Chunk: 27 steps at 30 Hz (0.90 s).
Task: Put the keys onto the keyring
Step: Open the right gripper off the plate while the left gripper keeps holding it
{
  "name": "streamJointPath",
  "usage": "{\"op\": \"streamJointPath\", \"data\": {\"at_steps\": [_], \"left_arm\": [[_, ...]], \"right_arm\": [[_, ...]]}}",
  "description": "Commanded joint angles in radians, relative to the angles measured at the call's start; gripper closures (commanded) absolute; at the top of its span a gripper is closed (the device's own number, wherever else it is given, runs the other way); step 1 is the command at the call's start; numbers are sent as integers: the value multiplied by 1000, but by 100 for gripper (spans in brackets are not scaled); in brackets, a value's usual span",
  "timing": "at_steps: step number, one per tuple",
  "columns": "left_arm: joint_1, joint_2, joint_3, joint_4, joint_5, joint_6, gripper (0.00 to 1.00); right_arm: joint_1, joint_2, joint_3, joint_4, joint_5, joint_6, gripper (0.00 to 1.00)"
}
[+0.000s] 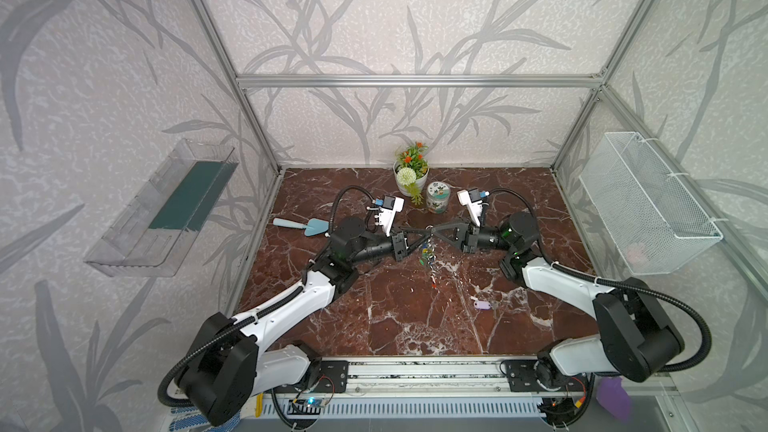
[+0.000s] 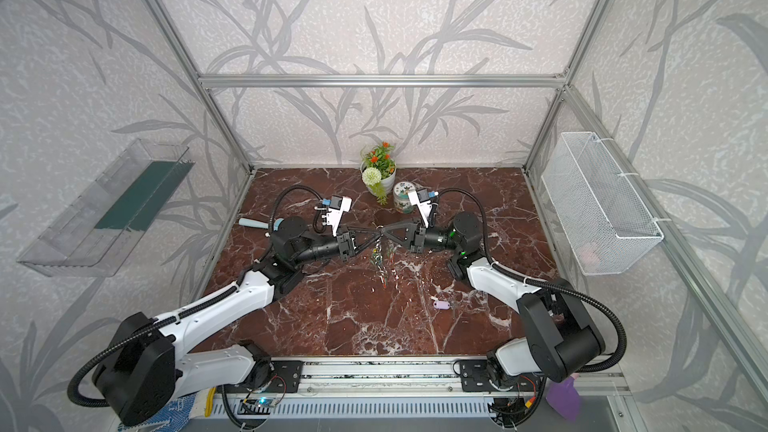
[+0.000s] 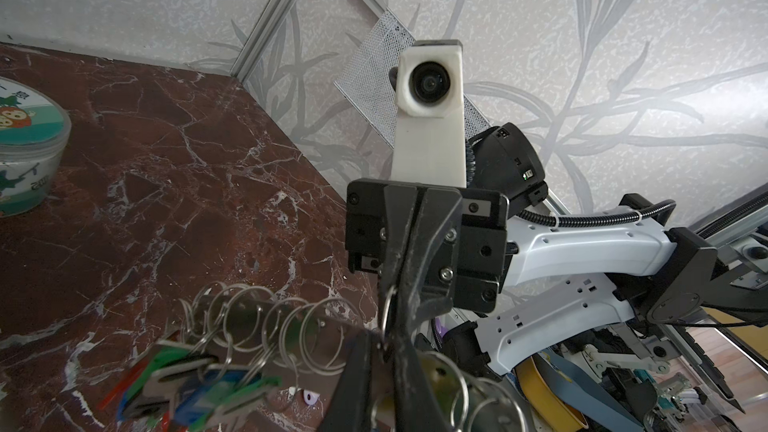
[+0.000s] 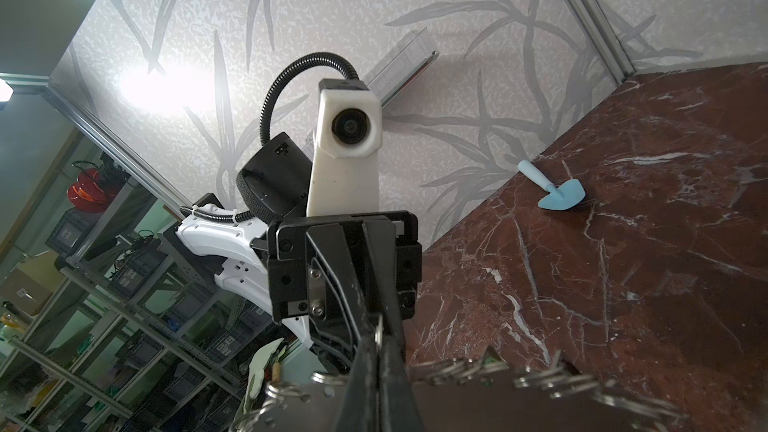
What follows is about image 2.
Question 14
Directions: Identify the purple toy shovel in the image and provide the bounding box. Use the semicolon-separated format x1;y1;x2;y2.
545;373;582;421

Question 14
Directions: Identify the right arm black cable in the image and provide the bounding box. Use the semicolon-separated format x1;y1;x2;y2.
436;187;628;373

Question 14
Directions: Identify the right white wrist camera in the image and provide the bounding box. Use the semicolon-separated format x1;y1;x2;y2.
408;188;439;227

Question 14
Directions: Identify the light blue toy shovel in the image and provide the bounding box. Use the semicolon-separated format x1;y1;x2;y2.
237;217;283;231

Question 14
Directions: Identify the clear plastic wall shelf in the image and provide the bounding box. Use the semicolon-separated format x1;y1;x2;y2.
17;139;194;278

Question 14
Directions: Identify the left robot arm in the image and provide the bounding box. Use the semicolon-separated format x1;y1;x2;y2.
86;217;380;426

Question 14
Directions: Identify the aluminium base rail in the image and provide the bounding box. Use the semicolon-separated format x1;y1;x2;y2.
122;355;631;400

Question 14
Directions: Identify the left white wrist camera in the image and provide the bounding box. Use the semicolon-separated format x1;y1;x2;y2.
313;195;352;236

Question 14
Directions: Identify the blue dotted work glove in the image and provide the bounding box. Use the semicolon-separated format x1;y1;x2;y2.
116;394;206;432

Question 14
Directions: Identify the green circuit board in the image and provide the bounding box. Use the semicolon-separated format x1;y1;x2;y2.
238;397;276;416

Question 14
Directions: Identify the round green tin can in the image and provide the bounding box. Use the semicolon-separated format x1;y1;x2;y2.
393;181;416;214

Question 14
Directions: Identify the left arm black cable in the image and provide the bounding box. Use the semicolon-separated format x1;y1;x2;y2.
65;184;325;409

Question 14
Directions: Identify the purple tagged key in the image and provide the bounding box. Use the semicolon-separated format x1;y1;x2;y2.
432;297;452;310

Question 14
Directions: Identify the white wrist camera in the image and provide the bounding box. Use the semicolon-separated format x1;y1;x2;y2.
408;188;439;227
313;195;352;236

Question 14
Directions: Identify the potted flower plant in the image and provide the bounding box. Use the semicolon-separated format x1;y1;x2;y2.
361;141;397;206

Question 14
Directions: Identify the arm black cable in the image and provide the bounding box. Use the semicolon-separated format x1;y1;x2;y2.
65;184;325;409
436;187;628;373

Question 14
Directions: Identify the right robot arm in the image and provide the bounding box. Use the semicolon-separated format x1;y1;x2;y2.
380;212;626;390

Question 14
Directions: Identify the white wire mesh basket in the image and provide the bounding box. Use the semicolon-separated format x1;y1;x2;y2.
542;132;664;276

